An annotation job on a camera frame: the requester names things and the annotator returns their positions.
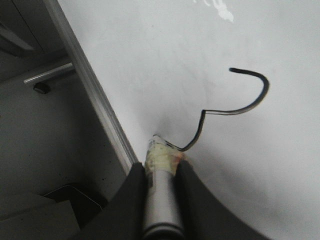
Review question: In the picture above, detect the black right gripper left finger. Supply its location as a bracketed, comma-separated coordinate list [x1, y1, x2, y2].
[71, 163, 147, 240]

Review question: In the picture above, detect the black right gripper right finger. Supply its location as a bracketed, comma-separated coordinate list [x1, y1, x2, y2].
[174, 160, 268, 240]

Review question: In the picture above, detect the white black whiteboard marker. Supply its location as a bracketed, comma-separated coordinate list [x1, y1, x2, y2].
[142, 135, 185, 240]

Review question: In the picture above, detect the white whiteboard surface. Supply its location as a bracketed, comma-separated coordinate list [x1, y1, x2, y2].
[57, 0, 320, 240]

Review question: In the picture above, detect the grey cardboard box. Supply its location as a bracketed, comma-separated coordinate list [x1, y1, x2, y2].
[0, 183, 108, 240]

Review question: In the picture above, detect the metal table leg with foot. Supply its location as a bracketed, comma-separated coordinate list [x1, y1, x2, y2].
[23, 62, 75, 95]

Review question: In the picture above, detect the aluminium whiteboard frame rail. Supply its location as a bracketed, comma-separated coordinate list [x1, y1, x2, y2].
[44, 0, 138, 174]

